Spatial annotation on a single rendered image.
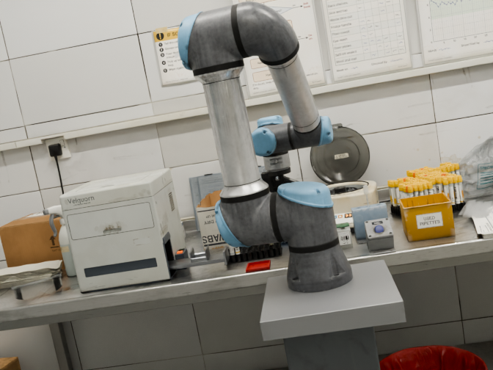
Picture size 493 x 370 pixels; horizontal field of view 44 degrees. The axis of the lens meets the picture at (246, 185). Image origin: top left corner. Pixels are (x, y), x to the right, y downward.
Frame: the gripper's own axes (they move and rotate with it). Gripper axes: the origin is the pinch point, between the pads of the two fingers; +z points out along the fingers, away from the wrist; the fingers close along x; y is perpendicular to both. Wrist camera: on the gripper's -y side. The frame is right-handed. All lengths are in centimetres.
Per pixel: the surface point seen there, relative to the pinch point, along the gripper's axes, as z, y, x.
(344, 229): 0.5, -13.9, 0.4
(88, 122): -43, 76, -55
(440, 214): -0.6, -40.7, 4.1
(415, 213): -1.8, -34.1, 3.8
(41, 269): 2, 87, -12
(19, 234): -9, 99, -25
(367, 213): -2.2, -21.2, -3.4
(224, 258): 2.0, 21.4, 6.8
